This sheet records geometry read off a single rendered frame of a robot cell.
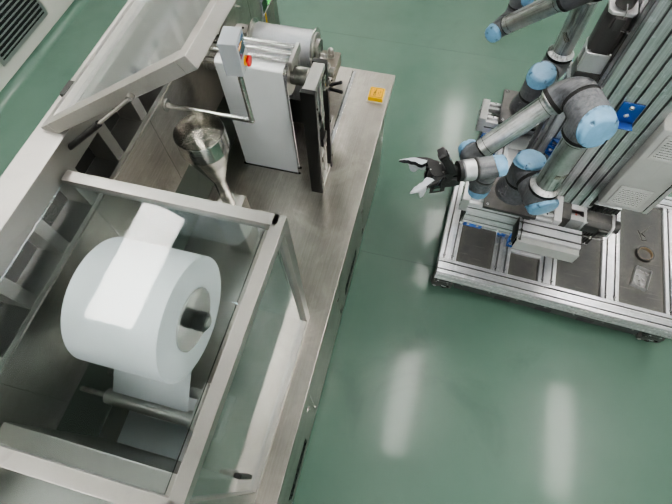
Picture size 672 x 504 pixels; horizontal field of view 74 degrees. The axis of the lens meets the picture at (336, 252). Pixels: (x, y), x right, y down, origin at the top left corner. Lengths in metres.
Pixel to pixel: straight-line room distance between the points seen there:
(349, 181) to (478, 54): 2.30
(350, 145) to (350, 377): 1.22
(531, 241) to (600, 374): 1.00
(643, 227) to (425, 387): 1.55
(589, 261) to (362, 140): 1.46
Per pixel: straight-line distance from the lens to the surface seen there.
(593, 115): 1.56
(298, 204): 1.86
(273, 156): 1.92
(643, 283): 2.90
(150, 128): 1.53
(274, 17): 2.94
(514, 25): 2.23
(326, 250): 1.75
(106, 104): 1.06
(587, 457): 2.73
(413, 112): 3.45
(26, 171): 1.24
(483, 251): 2.63
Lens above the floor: 2.46
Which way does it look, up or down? 63 degrees down
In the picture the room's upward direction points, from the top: 3 degrees counter-clockwise
